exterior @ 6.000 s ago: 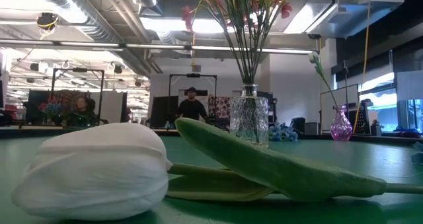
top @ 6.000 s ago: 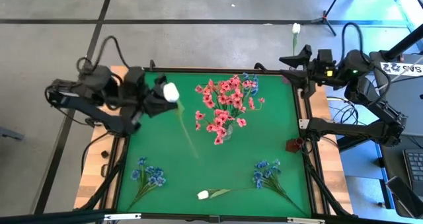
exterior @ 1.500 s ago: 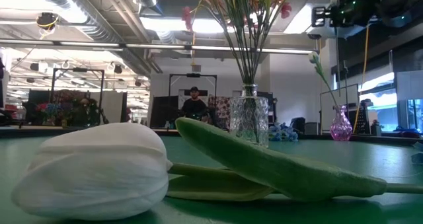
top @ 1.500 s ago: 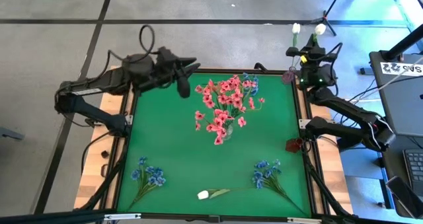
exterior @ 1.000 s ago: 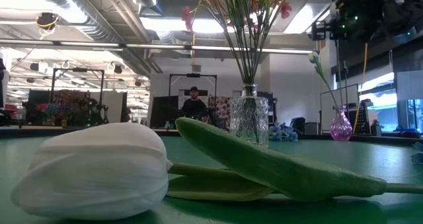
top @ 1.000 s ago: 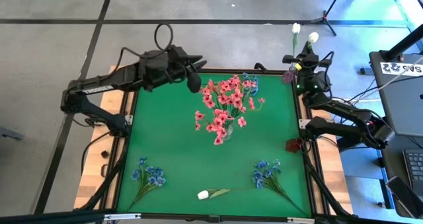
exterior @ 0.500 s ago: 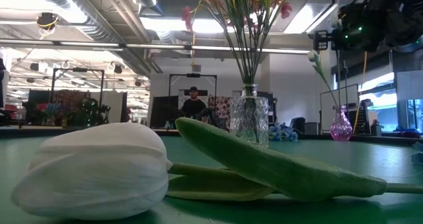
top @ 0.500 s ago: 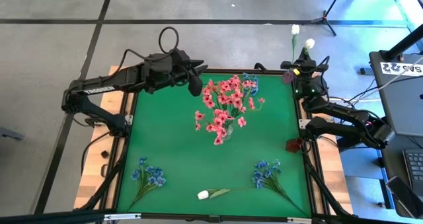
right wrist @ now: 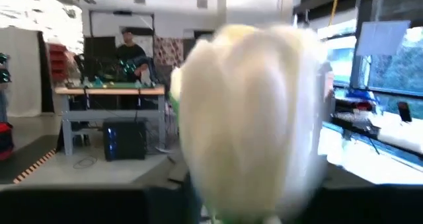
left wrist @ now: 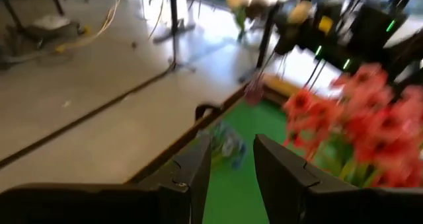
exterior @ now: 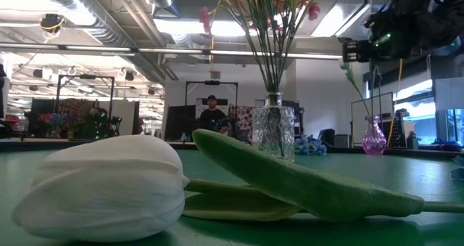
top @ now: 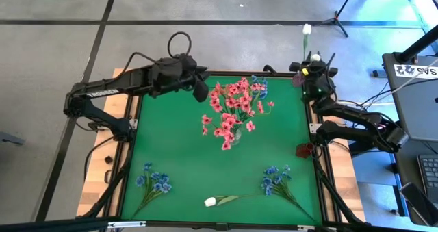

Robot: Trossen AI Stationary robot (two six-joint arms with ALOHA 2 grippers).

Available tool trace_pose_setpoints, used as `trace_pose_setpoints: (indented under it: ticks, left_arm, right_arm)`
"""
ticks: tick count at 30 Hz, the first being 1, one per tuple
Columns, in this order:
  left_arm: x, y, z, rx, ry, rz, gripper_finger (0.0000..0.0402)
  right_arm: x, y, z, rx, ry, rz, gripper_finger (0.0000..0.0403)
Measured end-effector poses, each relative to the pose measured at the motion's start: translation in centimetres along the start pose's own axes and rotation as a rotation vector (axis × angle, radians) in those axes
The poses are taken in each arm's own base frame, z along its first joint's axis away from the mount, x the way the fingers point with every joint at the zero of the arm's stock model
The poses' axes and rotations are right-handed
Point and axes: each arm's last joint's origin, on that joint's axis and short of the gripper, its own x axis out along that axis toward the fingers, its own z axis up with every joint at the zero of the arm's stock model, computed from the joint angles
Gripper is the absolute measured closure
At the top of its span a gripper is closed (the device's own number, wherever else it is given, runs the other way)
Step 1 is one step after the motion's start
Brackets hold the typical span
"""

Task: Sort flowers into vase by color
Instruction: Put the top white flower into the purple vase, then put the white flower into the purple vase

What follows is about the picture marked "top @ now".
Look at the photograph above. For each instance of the black pole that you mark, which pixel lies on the black pole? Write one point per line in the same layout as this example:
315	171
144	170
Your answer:
419	44

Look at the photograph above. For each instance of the black keyboard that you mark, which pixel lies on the black keyboard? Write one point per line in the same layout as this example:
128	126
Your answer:
430	177

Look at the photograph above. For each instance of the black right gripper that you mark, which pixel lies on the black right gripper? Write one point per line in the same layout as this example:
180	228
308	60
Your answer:
318	78

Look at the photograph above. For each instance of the black aluminium table frame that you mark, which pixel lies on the black aluminium table frame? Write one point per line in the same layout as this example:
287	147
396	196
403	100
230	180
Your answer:
51	226

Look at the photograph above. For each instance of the clear glass vase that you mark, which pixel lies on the clear glass vase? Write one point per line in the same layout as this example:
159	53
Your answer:
237	136

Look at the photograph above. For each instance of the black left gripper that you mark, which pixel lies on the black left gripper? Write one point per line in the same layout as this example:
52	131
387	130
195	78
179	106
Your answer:
174	74

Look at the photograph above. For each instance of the pink flower bunch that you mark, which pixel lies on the pink flower bunch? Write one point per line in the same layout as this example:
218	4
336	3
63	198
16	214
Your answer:
239	88
226	126

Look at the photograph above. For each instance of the black smartphone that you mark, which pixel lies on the black smartphone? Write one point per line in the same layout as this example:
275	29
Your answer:
415	203

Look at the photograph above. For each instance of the purple glass vase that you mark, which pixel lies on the purple glass vase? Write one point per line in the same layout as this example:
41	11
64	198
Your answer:
297	79

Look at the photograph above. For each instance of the white tulip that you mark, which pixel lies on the white tulip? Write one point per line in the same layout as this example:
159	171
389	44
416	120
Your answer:
307	29
210	201
315	57

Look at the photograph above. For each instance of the blue flower bunch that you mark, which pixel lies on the blue flower bunch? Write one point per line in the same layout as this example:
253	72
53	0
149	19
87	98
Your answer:
272	182
157	185
263	94

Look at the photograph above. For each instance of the black tripod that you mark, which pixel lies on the black tripod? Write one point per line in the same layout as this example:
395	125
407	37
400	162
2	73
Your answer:
337	18

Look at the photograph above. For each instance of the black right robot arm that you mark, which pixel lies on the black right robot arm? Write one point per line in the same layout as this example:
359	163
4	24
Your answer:
356	117

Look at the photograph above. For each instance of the green table mat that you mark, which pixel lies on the green table mat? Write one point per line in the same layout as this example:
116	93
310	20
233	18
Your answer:
178	150

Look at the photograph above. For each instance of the red glass vase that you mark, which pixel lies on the red glass vase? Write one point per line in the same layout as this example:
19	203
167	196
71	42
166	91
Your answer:
304	150

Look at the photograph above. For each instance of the silver mounting plate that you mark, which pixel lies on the silver mounting plate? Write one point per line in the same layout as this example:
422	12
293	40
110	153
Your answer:
315	128
133	124

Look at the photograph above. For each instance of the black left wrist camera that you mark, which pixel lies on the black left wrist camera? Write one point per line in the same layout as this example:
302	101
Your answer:
201	92

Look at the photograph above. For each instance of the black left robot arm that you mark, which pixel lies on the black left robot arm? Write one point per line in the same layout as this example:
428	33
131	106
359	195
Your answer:
102	92

